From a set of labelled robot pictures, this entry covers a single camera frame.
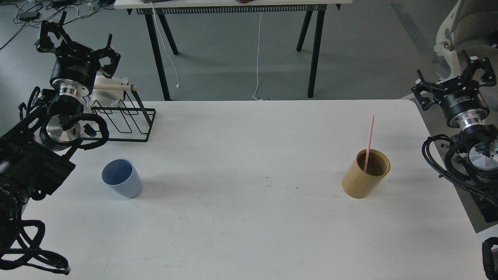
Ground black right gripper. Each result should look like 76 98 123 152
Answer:
411 57 497 128

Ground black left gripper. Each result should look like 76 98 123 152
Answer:
36 11 121 96

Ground pink chopstick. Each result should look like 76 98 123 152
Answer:
363 114 375 173

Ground light blue cup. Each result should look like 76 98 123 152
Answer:
101 158 142 199

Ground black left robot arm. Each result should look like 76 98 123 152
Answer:
0 12 121 275

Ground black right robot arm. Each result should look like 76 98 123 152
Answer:
411 58 498 222

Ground white plastic cup on rack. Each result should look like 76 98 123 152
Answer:
87 75 128 107

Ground white office chair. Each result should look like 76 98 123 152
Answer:
401 0 498 100

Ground white background table black legs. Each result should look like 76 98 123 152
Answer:
114 0 353 102

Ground bamboo cylinder holder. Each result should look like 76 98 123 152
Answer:
342 149 391 199

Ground wooden rack handle rod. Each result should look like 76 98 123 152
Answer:
93 84 140 91

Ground black floor cables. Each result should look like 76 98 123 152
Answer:
0 0 116 51

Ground black wire dish rack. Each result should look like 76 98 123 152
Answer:
87 91 156 142

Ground white hanging cable left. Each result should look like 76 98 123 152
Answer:
150 2 182 89

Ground white hanging cable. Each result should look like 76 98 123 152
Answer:
150 2 182 89
252 12 271 102

